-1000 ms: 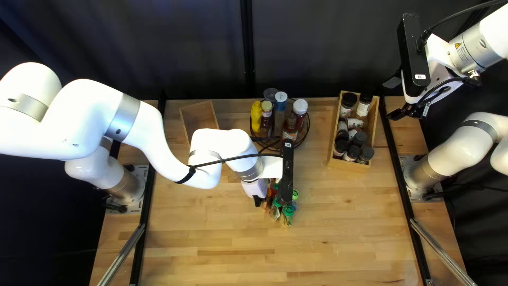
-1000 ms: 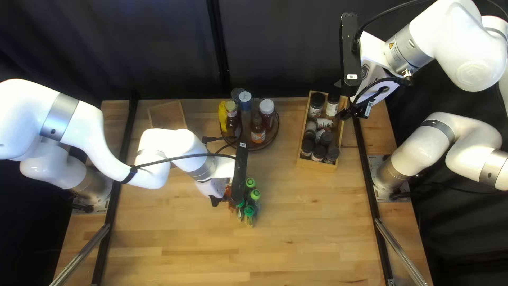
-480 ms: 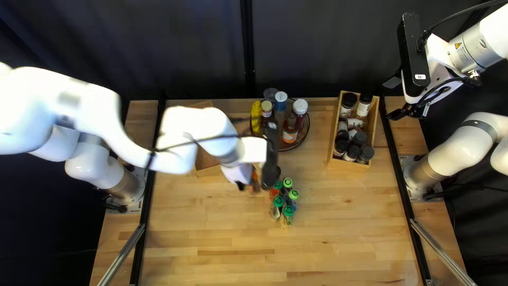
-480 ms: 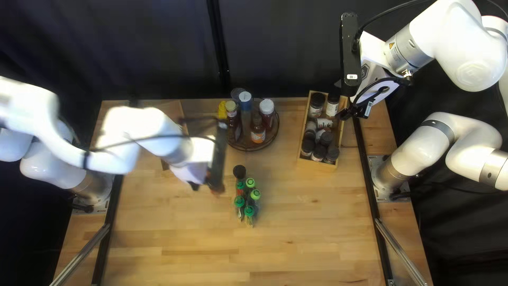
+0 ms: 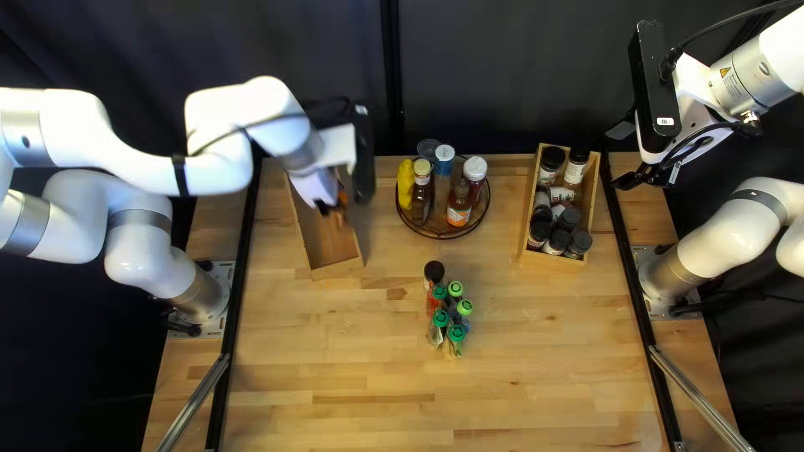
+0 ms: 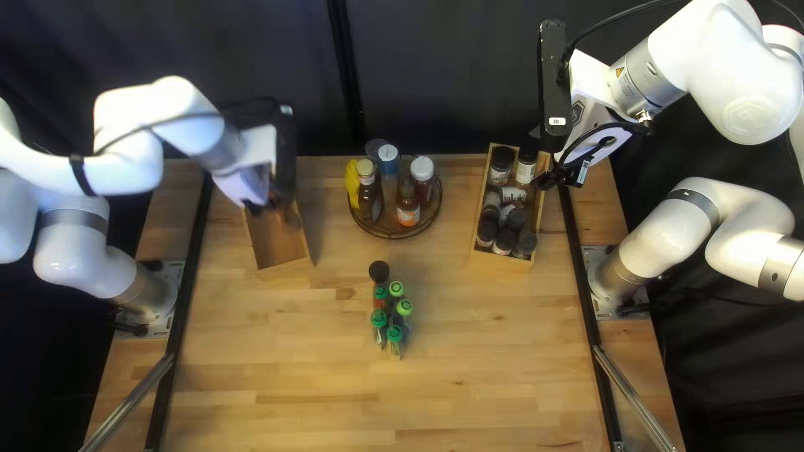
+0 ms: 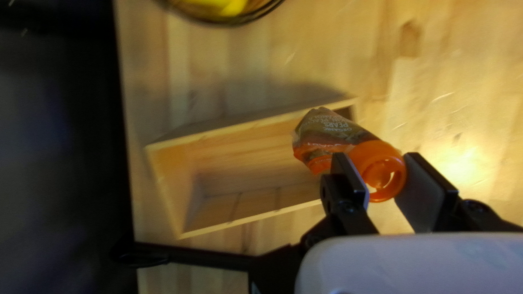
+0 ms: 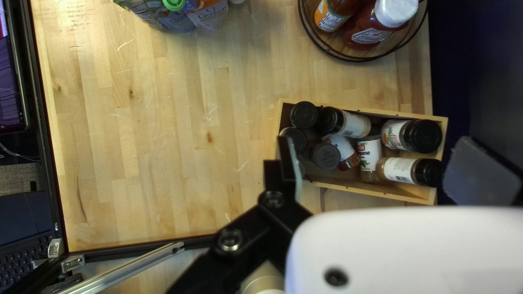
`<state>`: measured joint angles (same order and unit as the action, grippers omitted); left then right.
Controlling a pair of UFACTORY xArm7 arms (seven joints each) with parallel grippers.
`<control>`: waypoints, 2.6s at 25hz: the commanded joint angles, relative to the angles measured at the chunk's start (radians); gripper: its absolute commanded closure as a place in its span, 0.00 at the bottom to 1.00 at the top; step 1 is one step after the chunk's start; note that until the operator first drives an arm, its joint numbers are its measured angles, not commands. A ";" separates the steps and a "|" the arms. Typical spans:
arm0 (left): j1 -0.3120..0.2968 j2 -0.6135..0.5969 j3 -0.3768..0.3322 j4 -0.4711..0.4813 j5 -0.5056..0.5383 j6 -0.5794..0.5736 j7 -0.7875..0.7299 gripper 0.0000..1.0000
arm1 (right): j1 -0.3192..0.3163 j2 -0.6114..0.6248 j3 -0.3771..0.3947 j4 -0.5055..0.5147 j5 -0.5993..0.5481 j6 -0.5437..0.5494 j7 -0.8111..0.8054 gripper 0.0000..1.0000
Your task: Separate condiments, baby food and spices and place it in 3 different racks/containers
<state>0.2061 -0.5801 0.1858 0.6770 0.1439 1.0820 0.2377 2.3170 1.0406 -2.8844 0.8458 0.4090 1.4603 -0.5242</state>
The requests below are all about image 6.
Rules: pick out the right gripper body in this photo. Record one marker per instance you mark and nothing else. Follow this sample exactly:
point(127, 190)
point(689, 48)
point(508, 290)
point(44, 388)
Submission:
point(593, 119)

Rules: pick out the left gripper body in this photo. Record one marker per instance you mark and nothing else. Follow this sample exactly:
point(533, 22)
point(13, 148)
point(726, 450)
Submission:
point(251, 169)

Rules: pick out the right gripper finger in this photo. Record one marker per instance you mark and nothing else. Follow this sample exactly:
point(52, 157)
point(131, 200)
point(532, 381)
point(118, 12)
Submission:
point(578, 174)
point(545, 181)

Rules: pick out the dark sauce bottle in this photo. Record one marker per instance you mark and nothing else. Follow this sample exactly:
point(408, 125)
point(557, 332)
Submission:
point(367, 194)

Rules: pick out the red ketchup bottle white cap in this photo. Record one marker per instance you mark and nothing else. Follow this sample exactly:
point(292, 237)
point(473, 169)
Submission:
point(422, 168)

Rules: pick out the brown sauce bottle orange label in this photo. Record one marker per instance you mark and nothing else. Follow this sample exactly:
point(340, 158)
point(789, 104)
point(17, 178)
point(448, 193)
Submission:
point(408, 213)

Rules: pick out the pouch with dark green cap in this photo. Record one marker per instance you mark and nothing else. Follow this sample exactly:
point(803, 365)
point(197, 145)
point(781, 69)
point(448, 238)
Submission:
point(380, 292)
point(379, 319)
point(394, 333)

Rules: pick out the pouch with light green cap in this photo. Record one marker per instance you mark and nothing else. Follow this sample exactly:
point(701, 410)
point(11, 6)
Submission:
point(396, 289)

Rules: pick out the blue pouch light green cap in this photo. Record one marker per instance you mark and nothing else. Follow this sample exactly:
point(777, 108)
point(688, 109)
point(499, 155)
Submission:
point(404, 307)

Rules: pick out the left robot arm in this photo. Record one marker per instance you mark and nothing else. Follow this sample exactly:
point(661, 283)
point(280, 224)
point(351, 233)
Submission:
point(125, 157)

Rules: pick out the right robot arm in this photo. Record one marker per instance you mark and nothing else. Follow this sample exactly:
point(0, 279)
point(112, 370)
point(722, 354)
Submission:
point(722, 63)

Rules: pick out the spice jar black lid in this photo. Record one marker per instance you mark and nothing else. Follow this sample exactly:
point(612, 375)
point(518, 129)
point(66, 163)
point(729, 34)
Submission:
point(491, 202)
point(379, 271)
point(485, 231)
point(526, 242)
point(504, 238)
point(517, 218)
point(501, 157)
point(526, 171)

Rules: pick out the green herb spice jar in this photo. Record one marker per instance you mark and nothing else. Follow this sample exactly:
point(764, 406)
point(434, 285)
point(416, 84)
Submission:
point(512, 194)

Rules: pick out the wooden box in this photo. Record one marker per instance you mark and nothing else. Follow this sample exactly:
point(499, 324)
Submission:
point(496, 262)
point(276, 251)

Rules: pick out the yellow mustard bottle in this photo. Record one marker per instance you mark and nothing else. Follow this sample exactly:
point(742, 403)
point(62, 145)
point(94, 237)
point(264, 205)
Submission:
point(352, 185)

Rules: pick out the clear bottle blue cap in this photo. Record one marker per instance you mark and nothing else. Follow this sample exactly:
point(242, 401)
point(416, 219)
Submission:
point(388, 154)

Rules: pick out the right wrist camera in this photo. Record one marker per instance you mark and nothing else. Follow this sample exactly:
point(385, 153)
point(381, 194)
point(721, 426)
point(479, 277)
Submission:
point(556, 81)

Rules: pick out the black frame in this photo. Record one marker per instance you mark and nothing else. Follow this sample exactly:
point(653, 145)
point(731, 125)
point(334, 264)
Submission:
point(342, 63)

